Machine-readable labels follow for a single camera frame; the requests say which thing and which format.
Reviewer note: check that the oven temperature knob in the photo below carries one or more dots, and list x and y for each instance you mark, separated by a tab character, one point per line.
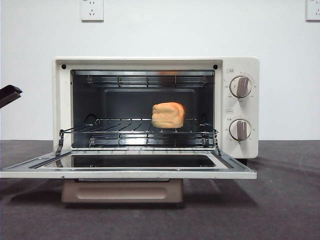
240	87

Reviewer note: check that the white Toshiba toaster oven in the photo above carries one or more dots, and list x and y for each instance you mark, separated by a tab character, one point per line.
240	67

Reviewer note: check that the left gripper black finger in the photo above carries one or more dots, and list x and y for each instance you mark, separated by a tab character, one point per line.
10	100
8	90

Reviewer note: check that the white wall socket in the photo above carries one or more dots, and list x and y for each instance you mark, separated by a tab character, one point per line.
92	11
313	11

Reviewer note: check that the oven timer knob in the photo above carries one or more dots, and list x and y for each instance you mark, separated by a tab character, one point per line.
240	130

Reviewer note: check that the golden brown bread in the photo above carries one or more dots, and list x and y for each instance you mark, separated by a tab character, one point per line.
167	116

